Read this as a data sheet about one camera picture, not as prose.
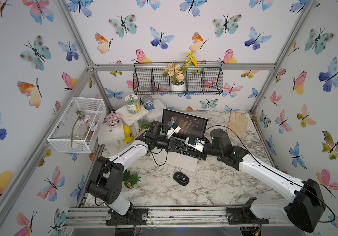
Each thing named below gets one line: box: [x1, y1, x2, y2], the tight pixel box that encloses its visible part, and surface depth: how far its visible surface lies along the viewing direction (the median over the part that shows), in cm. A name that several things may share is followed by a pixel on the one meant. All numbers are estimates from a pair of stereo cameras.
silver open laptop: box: [150, 108, 208, 173], surface depth 95 cm
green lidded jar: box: [124, 93, 141, 115], surface depth 86 cm
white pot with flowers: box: [163, 52, 199, 92], surface depth 84 cm
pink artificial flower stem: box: [70, 108, 92, 149], surface depth 76 cm
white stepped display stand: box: [97, 98, 167, 146], surface depth 90 cm
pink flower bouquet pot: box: [104, 110, 121, 128], surface depth 83 cm
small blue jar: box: [142, 94, 156, 111], surface depth 98 cm
